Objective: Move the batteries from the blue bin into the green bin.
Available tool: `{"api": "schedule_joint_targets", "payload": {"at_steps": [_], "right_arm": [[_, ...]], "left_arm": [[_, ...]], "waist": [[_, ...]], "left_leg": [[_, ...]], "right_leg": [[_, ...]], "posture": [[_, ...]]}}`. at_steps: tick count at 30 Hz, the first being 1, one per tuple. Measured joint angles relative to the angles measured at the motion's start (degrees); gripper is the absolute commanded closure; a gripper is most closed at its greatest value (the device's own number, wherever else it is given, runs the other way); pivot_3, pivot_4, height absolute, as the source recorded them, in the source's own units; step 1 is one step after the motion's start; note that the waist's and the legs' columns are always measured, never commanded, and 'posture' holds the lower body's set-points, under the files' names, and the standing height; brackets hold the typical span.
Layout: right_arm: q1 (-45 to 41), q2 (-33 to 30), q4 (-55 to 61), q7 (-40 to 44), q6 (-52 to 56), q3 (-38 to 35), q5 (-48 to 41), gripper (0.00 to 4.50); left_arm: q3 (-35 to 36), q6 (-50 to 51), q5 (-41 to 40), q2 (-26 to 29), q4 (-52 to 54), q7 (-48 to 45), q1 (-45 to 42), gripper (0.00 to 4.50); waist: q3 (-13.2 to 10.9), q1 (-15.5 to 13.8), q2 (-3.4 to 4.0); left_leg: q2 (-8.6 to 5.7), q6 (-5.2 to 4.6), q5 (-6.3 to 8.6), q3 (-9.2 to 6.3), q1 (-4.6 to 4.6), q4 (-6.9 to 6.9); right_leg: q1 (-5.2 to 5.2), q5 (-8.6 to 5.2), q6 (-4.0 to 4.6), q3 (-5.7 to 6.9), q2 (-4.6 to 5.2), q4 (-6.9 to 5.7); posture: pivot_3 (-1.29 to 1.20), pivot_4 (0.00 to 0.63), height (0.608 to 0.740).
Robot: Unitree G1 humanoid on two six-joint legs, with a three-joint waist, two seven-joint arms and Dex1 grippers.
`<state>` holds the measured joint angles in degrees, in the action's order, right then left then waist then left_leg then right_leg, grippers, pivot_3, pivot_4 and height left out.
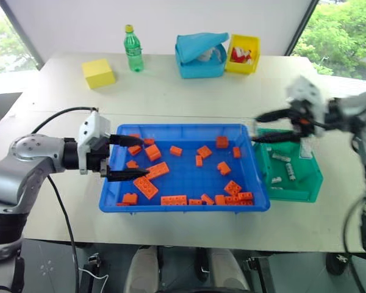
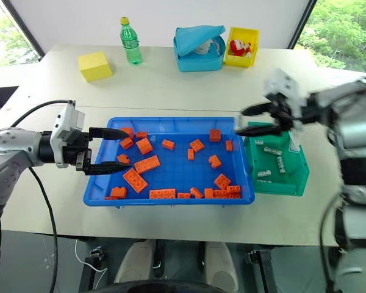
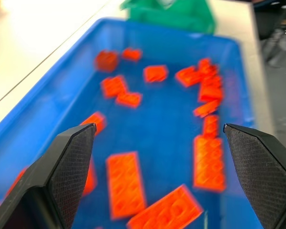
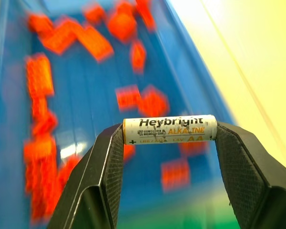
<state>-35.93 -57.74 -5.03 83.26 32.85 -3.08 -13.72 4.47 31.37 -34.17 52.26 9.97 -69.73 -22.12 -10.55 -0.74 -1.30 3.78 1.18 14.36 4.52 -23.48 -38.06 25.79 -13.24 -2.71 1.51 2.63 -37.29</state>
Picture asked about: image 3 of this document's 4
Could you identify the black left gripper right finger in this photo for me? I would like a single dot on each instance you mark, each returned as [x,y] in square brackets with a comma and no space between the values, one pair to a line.
[262,171]

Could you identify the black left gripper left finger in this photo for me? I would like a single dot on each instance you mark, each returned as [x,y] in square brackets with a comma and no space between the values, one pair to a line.
[62,171]

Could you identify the blue plastic bin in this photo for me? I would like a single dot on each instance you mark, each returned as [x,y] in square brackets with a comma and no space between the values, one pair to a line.
[166,124]

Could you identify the green plastic bin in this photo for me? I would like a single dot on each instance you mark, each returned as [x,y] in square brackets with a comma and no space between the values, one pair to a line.
[171,14]

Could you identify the large orange building plate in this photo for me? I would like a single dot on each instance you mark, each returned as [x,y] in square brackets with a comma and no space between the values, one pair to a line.
[166,212]
[127,183]
[209,163]

